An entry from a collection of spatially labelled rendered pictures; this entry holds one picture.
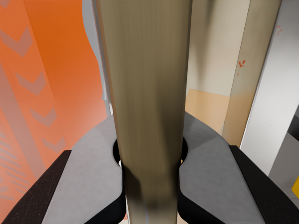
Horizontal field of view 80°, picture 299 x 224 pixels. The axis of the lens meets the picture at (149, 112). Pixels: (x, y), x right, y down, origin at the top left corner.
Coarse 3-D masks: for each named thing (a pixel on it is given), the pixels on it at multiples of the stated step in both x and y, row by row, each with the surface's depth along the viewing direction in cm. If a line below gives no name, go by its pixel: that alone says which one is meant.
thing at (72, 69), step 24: (24, 0) 13; (48, 0) 13; (72, 0) 13; (48, 24) 14; (72, 24) 14; (48, 48) 15; (72, 48) 15; (48, 72) 16; (72, 72) 16; (96, 72) 16; (72, 96) 17; (96, 96) 17
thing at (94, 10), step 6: (96, 6) 11; (96, 12) 11; (96, 18) 11; (96, 24) 11; (96, 30) 11; (102, 48) 12; (102, 54) 12; (102, 60) 12; (102, 66) 12; (108, 84) 13; (108, 90) 13; (108, 96) 13; (108, 102) 14; (120, 162) 17; (126, 204) 20; (126, 210) 20
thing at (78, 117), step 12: (60, 108) 18; (72, 108) 18; (84, 108) 18; (96, 108) 18; (72, 120) 19; (84, 120) 19; (96, 120) 19; (72, 132) 19; (84, 132) 19; (72, 144) 20; (0, 204) 25; (12, 204) 25; (0, 216) 26
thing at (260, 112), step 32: (256, 0) 13; (288, 0) 11; (256, 32) 13; (288, 32) 11; (256, 64) 13; (288, 64) 12; (256, 96) 14; (288, 96) 14; (224, 128) 19; (256, 128) 15; (256, 160) 17
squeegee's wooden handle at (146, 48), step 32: (96, 0) 5; (128, 0) 5; (160, 0) 5; (192, 0) 6; (128, 32) 5; (160, 32) 5; (128, 64) 6; (160, 64) 6; (128, 96) 6; (160, 96) 7; (128, 128) 7; (160, 128) 7; (128, 160) 8; (160, 160) 8; (128, 192) 9; (160, 192) 9
